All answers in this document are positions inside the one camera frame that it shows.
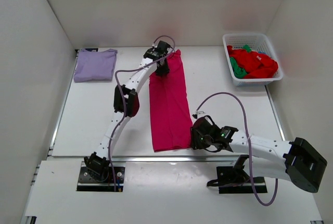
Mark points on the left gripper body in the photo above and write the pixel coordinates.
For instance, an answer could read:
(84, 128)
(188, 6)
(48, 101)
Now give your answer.
(163, 70)

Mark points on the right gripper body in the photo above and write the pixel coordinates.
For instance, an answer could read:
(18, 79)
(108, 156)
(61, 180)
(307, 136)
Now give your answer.
(200, 142)

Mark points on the pink t-shirt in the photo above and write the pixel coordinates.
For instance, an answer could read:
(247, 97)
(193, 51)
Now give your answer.
(170, 118)

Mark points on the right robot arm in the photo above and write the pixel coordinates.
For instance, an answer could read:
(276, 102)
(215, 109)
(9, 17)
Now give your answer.
(295, 161)

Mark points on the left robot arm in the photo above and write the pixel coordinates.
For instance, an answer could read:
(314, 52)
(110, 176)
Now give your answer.
(126, 105)

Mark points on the green cloth in basket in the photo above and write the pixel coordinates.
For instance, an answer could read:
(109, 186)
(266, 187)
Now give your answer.
(238, 60)

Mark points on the folded lilac t-shirt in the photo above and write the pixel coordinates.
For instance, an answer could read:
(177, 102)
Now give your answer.
(95, 66)

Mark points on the red cloth in basket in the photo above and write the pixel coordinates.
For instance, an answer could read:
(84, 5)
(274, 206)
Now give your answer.
(260, 66)

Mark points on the white plastic basket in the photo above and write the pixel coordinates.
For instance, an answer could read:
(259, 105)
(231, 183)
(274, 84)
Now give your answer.
(257, 42)

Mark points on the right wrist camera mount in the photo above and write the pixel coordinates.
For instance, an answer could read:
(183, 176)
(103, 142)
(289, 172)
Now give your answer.
(198, 113)

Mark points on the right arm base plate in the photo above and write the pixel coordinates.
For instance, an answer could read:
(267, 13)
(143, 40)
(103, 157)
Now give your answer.
(231, 181)

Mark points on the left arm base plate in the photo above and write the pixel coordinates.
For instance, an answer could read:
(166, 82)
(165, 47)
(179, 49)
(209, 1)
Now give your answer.
(108, 182)

